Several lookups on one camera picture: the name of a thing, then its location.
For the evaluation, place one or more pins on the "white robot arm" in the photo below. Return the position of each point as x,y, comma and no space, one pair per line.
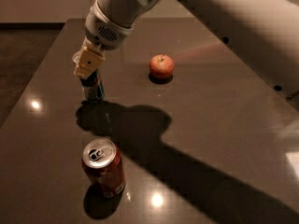
263,33

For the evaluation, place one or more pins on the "blue silver redbull can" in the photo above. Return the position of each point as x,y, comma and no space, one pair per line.
93,87

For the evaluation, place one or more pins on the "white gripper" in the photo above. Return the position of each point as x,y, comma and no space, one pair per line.
104,34

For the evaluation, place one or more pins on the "red coke can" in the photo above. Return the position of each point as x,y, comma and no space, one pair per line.
102,163

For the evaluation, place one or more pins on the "red apple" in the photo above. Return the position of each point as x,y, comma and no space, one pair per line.
161,66

